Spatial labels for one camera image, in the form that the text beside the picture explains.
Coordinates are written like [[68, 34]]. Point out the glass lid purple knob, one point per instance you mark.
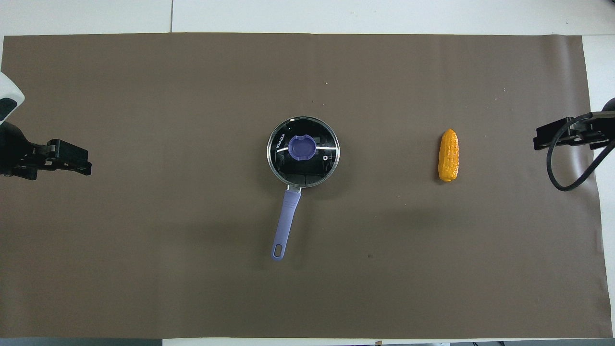
[[327, 144]]

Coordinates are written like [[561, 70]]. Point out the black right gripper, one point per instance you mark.
[[606, 129]]

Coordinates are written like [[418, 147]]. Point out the brown table mat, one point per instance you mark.
[[144, 240]]

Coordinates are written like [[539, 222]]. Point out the yellow plastic corn cob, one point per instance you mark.
[[448, 156]]

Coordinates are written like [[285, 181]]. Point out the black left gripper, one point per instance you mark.
[[14, 154]]

